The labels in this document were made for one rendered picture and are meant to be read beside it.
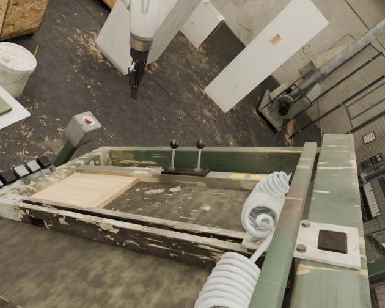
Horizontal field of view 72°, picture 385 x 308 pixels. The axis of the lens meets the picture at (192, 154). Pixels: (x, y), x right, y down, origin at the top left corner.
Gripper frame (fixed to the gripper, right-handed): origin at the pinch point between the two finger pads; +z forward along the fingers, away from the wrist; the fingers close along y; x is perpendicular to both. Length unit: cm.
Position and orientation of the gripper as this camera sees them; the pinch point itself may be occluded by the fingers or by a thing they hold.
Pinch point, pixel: (134, 91)
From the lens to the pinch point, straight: 123.9
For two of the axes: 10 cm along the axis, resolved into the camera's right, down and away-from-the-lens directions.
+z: -2.6, 7.0, 6.7
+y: 3.2, -5.9, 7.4
